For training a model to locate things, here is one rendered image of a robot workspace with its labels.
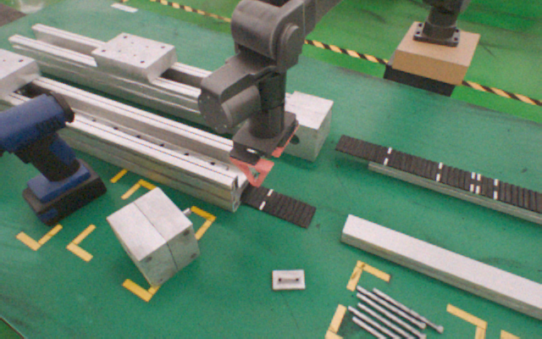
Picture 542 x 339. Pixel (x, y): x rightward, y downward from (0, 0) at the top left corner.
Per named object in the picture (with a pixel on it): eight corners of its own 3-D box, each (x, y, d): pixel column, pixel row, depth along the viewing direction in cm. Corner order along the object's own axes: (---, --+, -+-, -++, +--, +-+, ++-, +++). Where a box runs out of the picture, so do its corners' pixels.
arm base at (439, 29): (459, 33, 103) (416, 26, 106) (470, 5, 97) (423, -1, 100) (456, 48, 97) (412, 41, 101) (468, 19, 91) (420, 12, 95)
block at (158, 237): (212, 246, 62) (205, 213, 55) (154, 290, 56) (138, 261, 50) (180, 211, 67) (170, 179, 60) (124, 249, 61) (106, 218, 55)
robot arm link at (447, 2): (459, 13, 97) (439, 8, 99) (473, -26, 89) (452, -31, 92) (445, 26, 92) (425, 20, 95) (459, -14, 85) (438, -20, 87)
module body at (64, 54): (293, 123, 85) (295, 94, 79) (275, 149, 79) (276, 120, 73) (52, 50, 109) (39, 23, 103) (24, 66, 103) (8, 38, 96)
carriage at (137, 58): (179, 70, 91) (174, 46, 86) (152, 93, 84) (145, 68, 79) (130, 56, 96) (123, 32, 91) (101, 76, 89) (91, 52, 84)
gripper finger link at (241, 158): (230, 187, 58) (226, 147, 52) (251, 160, 63) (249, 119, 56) (268, 202, 56) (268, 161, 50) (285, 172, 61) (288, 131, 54)
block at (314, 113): (331, 128, 84) (337, 95, 77) (313, 162, 76) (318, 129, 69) (296, 118, 86) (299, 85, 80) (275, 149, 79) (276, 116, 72)
